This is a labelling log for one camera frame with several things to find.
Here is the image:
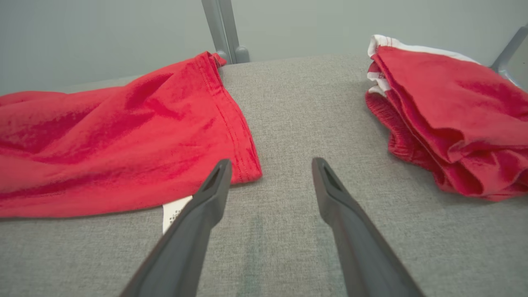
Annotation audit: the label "grey partition post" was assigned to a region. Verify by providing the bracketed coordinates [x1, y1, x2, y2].
[201, 0, 250, 65]
[490, 25, 528, 89]

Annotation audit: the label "red white-trimmed basketball shorts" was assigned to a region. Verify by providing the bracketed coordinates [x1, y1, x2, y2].
[365, 34, 528, 202]

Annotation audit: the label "red basketball jersey black numbers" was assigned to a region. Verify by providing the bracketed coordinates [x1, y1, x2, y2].
[0, 51, 263, 234]

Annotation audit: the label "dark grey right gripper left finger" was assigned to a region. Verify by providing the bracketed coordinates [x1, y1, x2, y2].
[120, 159, 234, 297]

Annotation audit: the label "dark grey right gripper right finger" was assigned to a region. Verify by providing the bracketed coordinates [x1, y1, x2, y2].
[311, 158, 425, 297]

